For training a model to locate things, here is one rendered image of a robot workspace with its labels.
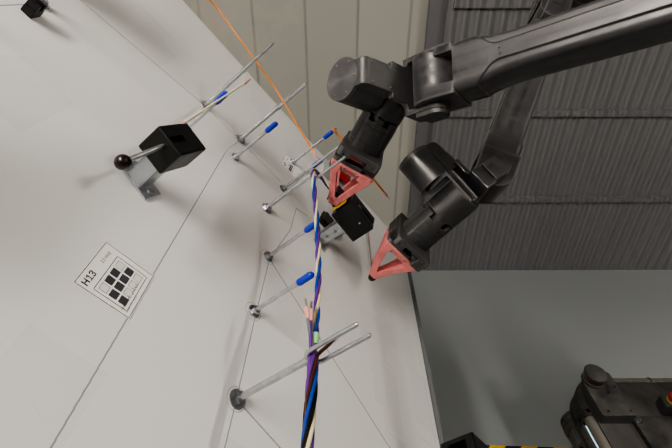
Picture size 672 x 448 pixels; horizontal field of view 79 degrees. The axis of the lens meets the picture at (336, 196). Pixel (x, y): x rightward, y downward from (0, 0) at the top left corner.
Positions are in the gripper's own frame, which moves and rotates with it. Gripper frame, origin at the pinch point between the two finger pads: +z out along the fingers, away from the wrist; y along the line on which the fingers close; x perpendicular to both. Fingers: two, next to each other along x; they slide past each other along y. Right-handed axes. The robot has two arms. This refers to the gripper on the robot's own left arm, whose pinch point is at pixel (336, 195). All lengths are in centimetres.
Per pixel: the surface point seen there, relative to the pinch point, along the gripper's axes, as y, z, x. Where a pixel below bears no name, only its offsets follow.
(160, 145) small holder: 26.5, -7.0, -17.4
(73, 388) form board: 42.6, 2.9, -10.6
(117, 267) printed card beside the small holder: 33.5, 1.2, -14.4
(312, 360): 35.1, -1.3, 3.1
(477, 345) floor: -96, 70, 94
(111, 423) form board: 42.6, 4.2, -7.5
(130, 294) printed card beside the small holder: 34.5, 2.1, -12.3
